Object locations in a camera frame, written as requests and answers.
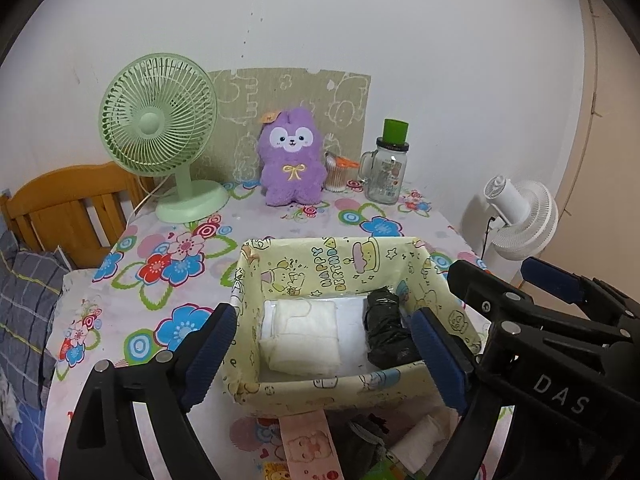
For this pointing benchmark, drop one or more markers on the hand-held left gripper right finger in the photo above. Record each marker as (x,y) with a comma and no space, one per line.
(440,360)

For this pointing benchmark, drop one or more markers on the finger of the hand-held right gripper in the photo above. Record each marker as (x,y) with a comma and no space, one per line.
(550,277)
(480,285)

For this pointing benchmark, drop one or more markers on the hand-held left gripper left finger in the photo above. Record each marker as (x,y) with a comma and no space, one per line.
(210,355)

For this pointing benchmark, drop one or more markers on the dark grey sock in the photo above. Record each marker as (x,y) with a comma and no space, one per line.
(362,447)

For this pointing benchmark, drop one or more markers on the yellow cartoon fabric box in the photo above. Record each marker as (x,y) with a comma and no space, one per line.
(320,270)

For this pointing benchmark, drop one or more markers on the white fan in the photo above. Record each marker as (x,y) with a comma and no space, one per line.
(530,220)

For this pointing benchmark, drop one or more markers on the black rolled bundle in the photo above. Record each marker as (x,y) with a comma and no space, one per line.
(385,330)

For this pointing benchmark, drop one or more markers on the white rolled cloth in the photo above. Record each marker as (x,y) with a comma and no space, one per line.
(420,440)

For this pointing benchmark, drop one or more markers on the white folded cloth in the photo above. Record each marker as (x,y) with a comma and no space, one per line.
(300,335)

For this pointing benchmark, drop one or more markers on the white flat cloth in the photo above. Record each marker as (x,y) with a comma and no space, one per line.
(352,330)

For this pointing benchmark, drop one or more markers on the green packet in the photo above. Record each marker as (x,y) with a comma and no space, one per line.
(387,471)

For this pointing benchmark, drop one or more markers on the pink printed cloth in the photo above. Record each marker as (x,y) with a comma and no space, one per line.
(305,445)

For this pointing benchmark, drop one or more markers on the glass mug jar green lid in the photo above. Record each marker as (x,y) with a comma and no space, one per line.
(385,180)

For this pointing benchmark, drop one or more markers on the floral tablecloth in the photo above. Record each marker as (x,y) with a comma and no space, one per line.
(300,225)

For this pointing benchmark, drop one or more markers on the cotton swab container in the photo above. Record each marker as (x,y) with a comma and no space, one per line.
(336,177)

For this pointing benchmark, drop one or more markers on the grey plaid pillow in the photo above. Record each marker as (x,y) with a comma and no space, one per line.
(30,300)

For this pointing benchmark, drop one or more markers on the blue bed sheet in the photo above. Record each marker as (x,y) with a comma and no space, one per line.
(25,435)

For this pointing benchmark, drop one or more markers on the purple plush toy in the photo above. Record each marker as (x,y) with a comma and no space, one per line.
(292,170)

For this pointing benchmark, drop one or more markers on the white crumpled cloth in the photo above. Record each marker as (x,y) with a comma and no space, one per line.
(7,400)

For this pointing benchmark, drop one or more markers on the wooden bed headboard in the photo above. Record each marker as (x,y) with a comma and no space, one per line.
(65,185)

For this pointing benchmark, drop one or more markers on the green desk fan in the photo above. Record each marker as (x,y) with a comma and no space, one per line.
(150,122)

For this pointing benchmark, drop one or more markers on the beige cartoon printed board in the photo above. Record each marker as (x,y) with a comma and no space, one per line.
(240,100)

